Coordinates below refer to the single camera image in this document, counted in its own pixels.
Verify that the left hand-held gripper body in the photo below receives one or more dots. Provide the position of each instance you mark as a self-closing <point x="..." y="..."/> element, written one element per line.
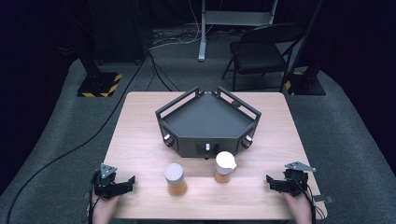
<point x="106" y="185"/>

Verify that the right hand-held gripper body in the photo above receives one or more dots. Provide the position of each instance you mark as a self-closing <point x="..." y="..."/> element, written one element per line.
<point x="295" y="183"/>

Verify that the spice jar spouted white lid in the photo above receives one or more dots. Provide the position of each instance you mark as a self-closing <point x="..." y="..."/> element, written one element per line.
<point x="224" y="165"/>

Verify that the black corner shelf rack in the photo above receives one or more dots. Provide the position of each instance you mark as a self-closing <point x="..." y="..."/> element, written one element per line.
<point x="207" y="124"/>

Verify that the person's left hand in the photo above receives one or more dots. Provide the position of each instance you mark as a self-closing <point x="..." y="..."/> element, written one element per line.
<point x="104" y="210"/>

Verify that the person's right hand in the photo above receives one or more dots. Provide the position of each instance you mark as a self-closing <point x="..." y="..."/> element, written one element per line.
<point x="300" y="210"/>

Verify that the grey tape strip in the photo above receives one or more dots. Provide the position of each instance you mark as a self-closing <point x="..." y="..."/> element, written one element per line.
<point x="87" y="196"/>
<point x="323" y="198"/>

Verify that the black stand striped base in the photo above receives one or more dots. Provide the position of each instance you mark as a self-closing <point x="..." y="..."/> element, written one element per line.
<point x="99" y="84"/>

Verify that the black folding chair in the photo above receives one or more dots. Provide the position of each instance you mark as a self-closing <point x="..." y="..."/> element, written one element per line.
<point x="258" y="56"/>

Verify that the black wheeled cabinet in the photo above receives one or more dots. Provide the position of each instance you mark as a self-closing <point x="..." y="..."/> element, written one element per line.
<point x="118" y="31"/>

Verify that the white metal stand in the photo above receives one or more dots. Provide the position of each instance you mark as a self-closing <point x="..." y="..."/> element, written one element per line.
<point x="203" y="31"/>

